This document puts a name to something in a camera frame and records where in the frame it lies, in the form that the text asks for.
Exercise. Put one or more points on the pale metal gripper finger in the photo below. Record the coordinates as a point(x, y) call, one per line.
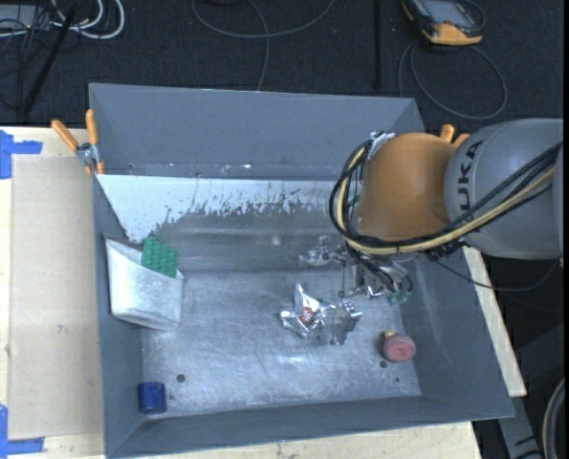
point(323, 255)
point(358, 294)

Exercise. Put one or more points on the clear glass thing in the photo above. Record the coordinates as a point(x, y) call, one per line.
point(343, 323)

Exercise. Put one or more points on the crumpled silver foil packet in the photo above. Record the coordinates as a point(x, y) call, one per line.
point(305, 316)

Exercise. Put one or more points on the pink round toy fruit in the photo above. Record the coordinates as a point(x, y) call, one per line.
point(399, 348)

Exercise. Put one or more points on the grey metal bin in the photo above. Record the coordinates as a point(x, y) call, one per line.
point(265, 361)

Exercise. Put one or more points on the green studded flat block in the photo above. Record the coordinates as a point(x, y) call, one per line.
point(159, 257)

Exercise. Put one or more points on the white cloth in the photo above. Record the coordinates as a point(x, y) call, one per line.
point(145, 294)

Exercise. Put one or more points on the blue cup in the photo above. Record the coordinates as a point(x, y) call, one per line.
point(151, 397)

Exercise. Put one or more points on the pale flat board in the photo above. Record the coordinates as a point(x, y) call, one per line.
point(50, 294)

